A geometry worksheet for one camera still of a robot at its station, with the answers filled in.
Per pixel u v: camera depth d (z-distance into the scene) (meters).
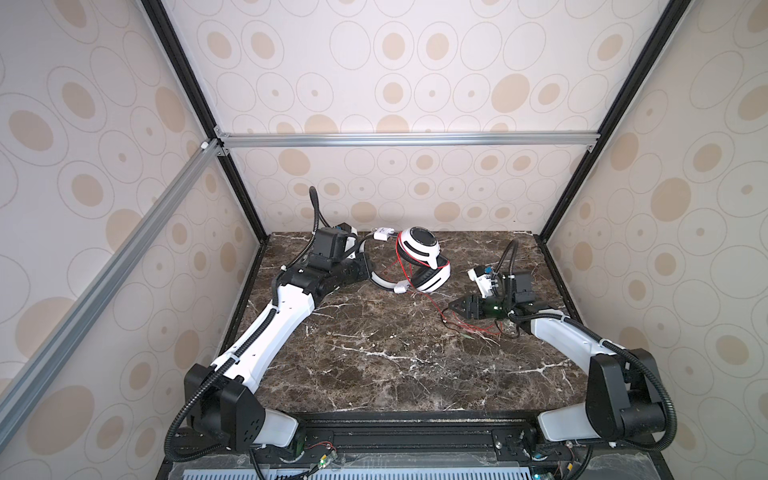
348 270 0.66
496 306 0.75
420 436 0.78
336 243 0.59
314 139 1.78
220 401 0.39
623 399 0.43
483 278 0.80
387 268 1.09
